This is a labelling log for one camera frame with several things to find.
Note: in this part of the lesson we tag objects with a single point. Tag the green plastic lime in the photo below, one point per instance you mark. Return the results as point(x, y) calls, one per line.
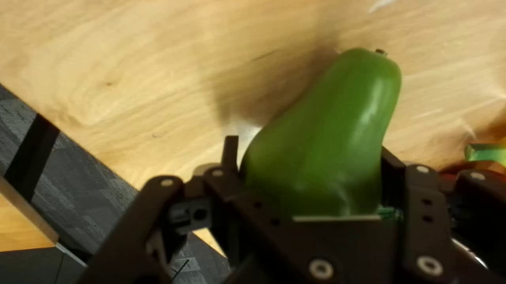
point(321, 157)

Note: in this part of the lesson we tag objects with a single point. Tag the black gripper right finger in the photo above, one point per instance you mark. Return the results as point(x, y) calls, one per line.
point(392, 173)

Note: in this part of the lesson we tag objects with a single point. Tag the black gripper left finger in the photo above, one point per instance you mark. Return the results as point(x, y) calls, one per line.
point(229, 152)

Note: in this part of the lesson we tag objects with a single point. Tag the red radish with green leaves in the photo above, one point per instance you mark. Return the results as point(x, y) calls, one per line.
point(485, 152)

